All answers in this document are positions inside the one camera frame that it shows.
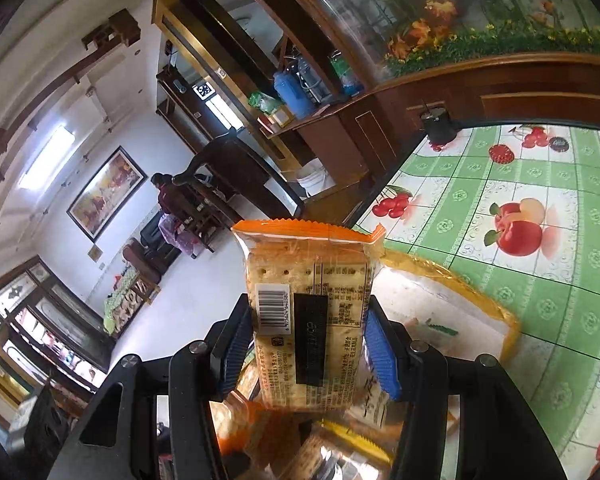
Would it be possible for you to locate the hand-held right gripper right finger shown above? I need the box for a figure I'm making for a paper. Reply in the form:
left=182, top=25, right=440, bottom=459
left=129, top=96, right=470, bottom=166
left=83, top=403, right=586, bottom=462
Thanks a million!
left=365, top=296, right=568, bottom=480

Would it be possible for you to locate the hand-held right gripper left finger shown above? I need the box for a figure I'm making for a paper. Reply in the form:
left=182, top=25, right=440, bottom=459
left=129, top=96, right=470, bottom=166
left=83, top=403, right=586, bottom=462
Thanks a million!
left=47, top=296, right=253, bottom=480

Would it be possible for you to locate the large orange cracker packet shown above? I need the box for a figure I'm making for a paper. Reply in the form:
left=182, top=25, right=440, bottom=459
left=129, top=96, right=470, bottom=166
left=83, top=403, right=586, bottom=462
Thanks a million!
left=215, top=400, right=267, bottom=457

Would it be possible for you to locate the yellow white cardboard tray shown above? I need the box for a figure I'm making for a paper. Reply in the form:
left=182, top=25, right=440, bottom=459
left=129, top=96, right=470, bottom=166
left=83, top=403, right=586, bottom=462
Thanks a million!
left=375, top=252, right=522, bottom=386

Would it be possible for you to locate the orange-edged cracker packet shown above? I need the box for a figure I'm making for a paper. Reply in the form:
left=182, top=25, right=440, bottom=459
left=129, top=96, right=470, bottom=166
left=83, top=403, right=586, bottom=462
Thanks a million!
left=230, top=217, right=387, bottom=413

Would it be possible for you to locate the low table patterned cloth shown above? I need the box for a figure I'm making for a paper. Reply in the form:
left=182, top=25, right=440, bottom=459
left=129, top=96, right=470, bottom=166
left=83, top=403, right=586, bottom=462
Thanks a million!
left=102, top=265, right=162, bottom=337

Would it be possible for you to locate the dark sofa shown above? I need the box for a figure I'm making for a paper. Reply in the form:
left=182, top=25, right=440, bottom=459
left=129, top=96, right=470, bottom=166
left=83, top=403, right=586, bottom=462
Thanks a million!
left=122, top=225, right=181, bottom=286

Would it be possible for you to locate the white plastic bucket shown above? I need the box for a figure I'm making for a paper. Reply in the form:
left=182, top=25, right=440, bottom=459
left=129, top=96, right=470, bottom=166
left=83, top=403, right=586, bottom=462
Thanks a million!
left=296, top=157, right=329, bottom=199

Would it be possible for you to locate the dark wooden chair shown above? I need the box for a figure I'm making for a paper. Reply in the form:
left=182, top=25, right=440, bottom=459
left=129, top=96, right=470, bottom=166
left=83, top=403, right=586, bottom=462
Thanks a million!
left=172, top=127, right=306, bottom=254

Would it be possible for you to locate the small black container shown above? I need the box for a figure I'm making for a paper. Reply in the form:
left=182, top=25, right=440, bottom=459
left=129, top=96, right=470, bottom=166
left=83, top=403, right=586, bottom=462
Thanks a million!
left=420, top=105, right=459, bottom=147

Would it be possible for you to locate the green plastic bag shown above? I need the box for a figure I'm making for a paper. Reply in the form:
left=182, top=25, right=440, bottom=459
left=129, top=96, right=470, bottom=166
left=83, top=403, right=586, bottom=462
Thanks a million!
left=249, top=91, right=285, bottom=115

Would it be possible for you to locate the blue thermos jug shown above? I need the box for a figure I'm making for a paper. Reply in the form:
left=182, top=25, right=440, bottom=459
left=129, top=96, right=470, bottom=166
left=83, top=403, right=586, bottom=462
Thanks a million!
left=273, top=70, right=314, bottom=117

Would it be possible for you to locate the ceiling light panel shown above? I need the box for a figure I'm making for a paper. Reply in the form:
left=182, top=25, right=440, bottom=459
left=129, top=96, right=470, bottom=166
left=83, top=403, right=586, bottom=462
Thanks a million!
left=17, top=127, right=77, bottom=192

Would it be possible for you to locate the clear water bottle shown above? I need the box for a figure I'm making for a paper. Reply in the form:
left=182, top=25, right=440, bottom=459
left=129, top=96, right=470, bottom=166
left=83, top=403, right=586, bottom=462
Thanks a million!
left=297, top=55, right=331, bottom=101

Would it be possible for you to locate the green plastic bottle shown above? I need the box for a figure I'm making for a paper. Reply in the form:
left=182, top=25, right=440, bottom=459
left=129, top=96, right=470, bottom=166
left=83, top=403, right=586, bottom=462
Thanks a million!
left=330, top=52, right=364, bottom=97

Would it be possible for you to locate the wooden display cabinet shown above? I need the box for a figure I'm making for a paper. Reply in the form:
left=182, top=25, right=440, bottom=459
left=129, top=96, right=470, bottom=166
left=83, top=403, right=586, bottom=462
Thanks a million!
left=260, top=52, right=600, bottom=202

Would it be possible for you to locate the glass flower display panel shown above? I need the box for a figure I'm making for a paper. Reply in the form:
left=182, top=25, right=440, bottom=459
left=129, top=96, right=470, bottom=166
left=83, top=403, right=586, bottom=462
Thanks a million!
left=290, top=0, right=600, bottom=79

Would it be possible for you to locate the framed wall painting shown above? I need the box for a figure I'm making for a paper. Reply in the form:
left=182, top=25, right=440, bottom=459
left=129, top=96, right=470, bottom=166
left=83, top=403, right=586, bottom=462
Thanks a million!
left=66, top=146, right=148, bottom=242

